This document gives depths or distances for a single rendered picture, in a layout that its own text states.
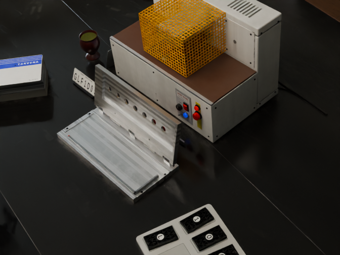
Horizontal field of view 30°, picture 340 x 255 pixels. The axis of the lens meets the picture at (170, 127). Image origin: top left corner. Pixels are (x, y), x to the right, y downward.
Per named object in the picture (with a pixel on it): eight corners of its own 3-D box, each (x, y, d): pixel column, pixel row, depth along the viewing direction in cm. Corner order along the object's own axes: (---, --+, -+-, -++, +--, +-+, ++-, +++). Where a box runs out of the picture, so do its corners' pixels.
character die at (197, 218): (179, 223, 203) (179, 221, 202) (205, 209, 206) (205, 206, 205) (187, 234, 199) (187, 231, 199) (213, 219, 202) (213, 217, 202)
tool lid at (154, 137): (94, 65, 229) (98, 63, 230) (94, 108, 241) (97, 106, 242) (177, 124, 205) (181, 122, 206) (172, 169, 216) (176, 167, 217)
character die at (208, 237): (192, 240, 198) (191, 238, 197) (219, 226, 200) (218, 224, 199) (199, 251, 195) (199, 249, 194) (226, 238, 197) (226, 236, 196)
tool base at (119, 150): (57, 137, 235) (55, 130, 233) (101, 109, 244) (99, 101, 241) (133, 203, 211) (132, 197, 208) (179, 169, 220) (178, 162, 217)
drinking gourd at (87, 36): (80, 53, 269) (75, 32, 261) (99, 47, 270) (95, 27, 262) (85, 65, 263) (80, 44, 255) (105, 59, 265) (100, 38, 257)
